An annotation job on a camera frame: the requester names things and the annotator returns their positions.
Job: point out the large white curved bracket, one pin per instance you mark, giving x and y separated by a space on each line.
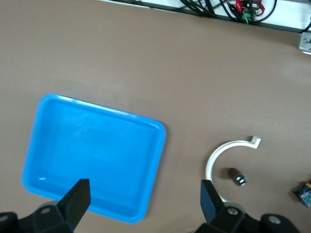
211 160

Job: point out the blue plastic tray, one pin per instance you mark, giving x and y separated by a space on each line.
97 150

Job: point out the white table edge rail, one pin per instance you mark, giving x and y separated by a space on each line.
279 24

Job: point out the black cylindrical capacitor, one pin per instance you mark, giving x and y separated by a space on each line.
236 177

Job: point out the orange cap blue button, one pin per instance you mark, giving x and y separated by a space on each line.
303 194

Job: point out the grey metal camera mount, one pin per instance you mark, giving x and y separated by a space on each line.
305 43

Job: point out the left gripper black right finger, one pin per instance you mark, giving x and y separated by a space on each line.
210 201

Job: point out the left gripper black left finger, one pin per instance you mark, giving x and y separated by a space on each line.
77 201

